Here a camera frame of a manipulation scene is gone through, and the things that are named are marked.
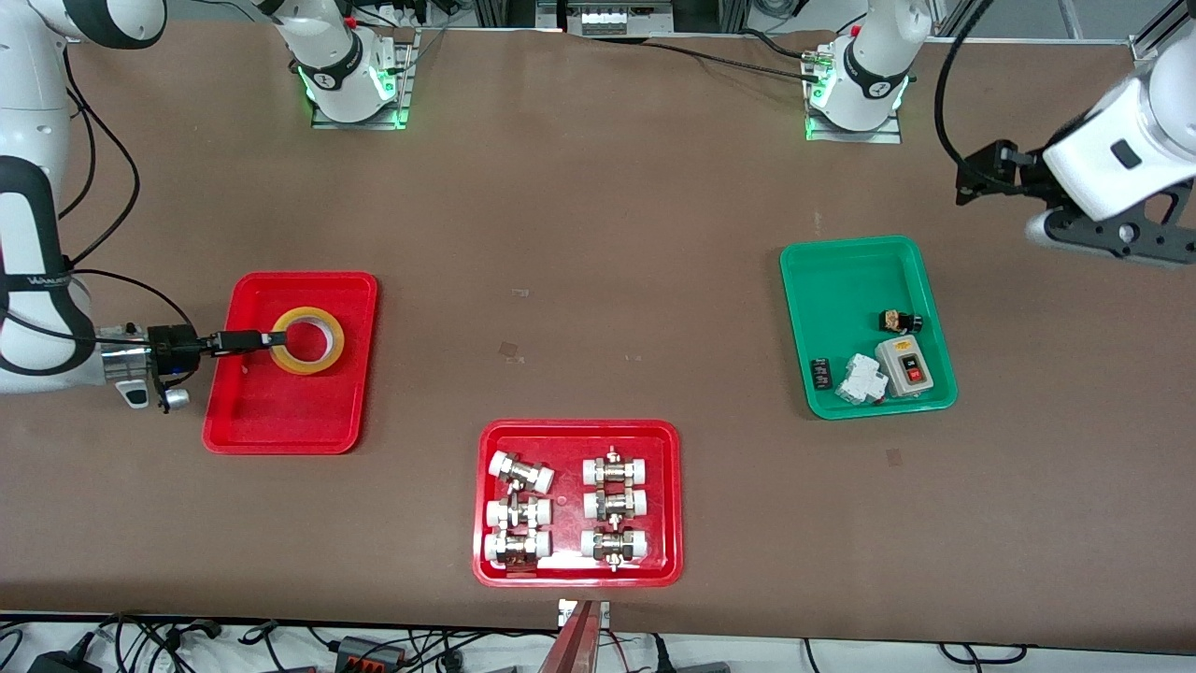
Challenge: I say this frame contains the yellow tape roll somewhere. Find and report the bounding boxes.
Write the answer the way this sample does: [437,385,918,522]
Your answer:
[271,306,346,376]

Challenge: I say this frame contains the empty red plastic tray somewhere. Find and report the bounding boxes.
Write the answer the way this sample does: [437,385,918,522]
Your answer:
[202,271,379,456]

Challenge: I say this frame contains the green plastic tray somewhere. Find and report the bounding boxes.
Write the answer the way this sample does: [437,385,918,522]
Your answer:
[779,236,959,421]

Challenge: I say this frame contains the red tray holding fittings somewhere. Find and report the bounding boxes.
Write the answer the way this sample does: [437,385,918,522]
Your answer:
[472,419,684,589]

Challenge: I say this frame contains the white circuit breaker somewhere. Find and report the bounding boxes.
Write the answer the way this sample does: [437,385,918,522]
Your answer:
[834,353,890,408]

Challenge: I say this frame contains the brass pipe fitting white caps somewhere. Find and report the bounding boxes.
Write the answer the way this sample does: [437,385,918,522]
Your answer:
[486,495,553,531]
[489,451,556,494]
[582,447,649,487]
[484,530,553,570]
[582,486,649,523]
[579,525,649,572]

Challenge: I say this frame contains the black adapter red stripes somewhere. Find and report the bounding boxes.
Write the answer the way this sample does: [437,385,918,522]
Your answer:
[335,636,408,673]

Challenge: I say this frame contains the black power adapter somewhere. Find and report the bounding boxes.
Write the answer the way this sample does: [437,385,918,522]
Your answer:
[28,650,104,673]

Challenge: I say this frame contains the grey terminal block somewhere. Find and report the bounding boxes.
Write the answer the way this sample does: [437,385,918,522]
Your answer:
[561,0,675,36]

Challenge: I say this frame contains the red bar stand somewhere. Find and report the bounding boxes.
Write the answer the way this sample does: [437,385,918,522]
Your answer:
[537,600,605,673]

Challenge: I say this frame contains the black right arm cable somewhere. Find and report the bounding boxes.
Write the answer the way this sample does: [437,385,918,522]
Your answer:
[56,47,202,351]

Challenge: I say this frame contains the grey push-button switch box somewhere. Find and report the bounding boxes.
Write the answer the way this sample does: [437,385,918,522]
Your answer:
[875,335,936,400]

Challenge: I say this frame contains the black cable across table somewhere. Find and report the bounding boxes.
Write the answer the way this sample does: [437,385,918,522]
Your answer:
[640,28,828,85]

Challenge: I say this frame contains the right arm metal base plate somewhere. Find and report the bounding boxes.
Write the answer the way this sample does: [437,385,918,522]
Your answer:
[311,26,419,130]

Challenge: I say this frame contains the silver stand bracket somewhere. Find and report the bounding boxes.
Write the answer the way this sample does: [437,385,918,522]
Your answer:
[558,598,611,629]

